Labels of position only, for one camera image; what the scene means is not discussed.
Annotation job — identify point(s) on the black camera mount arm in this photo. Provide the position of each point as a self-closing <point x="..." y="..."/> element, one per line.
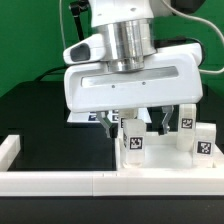
<point x="77" y="8"/>

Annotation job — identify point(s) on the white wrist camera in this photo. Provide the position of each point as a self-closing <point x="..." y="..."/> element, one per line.
<point x="91" y="49"/>

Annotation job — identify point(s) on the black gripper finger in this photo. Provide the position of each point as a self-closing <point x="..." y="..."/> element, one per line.
<point x="164" y="127"/>
<point x="102" y="117"/>

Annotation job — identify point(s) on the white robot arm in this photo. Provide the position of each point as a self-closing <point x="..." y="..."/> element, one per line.
<point x="119" y="67"/>

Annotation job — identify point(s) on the white U-shaped obstacle fence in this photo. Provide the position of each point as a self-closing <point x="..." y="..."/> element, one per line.
<point x="124" y="182"/>

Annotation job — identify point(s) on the fiducial marker sheet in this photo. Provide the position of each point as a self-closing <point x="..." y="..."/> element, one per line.
<point x="113" y="116"/>

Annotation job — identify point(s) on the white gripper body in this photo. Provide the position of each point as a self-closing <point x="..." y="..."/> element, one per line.
<point x="170" y="77"/>

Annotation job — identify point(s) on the white square tabletop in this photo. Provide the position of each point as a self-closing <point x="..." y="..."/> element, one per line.
<point x="161" y="153"/>

